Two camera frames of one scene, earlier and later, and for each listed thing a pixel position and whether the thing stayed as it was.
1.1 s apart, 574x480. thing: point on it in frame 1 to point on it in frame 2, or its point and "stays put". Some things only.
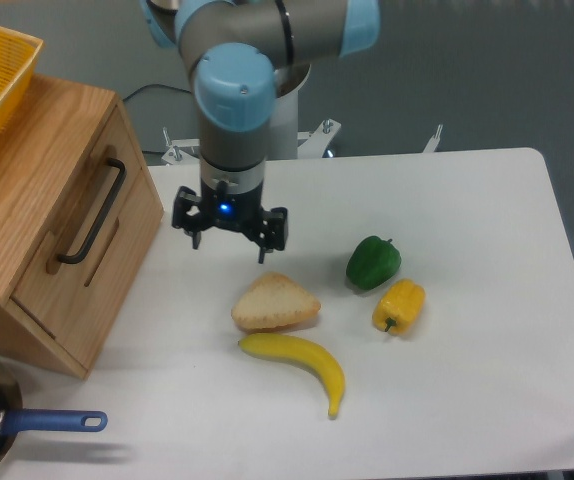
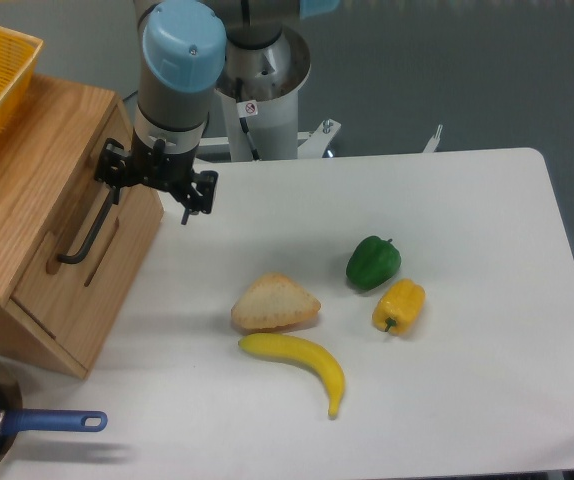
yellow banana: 305,354 stays put
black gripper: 235,211 to 119,168
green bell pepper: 373,262 stays put
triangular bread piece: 273,302 stays put
